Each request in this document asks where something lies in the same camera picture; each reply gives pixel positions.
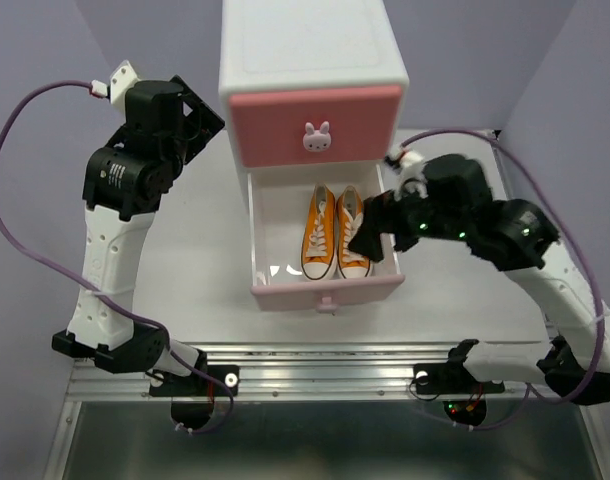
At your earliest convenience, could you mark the dark pink drawer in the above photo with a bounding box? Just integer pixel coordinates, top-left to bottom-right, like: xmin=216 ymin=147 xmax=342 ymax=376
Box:
xmin=228 ymin=85 xmax=403 ymax=168

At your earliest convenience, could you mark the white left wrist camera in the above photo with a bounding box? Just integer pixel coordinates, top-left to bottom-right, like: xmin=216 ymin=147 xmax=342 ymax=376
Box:
xmin=89 ymin=60 xmax=141 ymax=115

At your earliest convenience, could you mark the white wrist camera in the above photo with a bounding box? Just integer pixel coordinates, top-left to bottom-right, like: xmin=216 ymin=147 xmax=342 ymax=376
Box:
xmin=89 ymin=60 xmax=141 ymax=115
xmin=383 ymin=146 xmax=427 ymax=197

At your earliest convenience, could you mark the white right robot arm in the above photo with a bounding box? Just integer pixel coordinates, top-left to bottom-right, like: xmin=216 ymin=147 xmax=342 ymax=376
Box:
xmin=349 ymin=151 xmax=610 ymax=406

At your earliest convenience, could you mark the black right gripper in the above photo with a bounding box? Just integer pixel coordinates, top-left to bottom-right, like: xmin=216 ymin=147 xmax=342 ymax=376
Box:
xmin=345 ymin=177 xmax=470 ymax=265

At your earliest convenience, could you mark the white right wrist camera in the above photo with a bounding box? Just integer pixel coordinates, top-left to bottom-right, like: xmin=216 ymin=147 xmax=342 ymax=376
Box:
xmin=383 ymin=146 xmax=427 ymax=197

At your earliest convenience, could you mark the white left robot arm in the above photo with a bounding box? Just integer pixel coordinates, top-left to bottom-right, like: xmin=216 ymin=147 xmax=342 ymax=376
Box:
xmin=52 ymin=76 xmax=224 ymax=397

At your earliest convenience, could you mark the orange sneaker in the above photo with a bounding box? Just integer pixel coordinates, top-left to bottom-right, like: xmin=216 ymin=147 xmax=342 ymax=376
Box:
xmin=301 ymin=184 xmax=337 ymax=281
xmin=336 ymin=186 xmax=372 ymax=279

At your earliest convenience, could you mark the aluminium mounting rail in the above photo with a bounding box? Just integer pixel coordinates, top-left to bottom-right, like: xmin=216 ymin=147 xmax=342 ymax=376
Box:
xmin=64 ymin=341 xmax=597 ymax=401

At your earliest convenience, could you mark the light pink drawer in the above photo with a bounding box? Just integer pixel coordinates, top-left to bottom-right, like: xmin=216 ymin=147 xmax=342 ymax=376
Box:
xmin=247 ymin=161 xmax=405 ymax=313

